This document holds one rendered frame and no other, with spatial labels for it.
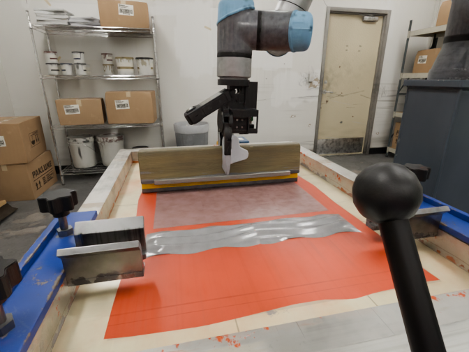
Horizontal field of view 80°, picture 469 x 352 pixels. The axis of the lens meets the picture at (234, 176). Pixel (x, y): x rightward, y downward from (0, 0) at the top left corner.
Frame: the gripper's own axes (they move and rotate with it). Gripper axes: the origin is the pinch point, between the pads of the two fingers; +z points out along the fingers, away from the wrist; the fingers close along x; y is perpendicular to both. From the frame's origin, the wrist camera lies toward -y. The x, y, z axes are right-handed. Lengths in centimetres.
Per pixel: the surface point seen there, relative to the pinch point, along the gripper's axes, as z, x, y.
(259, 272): 5.0, -33.3, -0.9
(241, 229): 4.3, -22.8, -0.9
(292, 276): 4.9, -35.1, 3.1
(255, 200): 4.7, -10.5, 5.3
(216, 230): 4.6, -21.9, -5.0
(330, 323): 1.2, -46.3, 1.5
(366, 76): -34, 342, 287
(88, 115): 22, 292, -102
